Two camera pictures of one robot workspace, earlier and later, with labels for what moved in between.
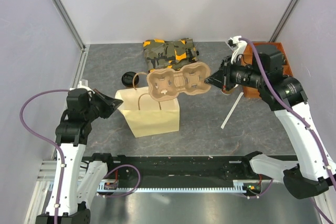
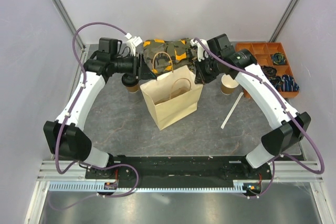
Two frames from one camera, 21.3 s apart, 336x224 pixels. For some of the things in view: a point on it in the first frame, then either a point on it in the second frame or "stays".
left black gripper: (109, 109) to (146, 73)
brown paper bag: (146, 116) to (173, 97)
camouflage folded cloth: (169, 54) stays
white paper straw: (232, 112) stays
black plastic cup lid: (127, 78) stays
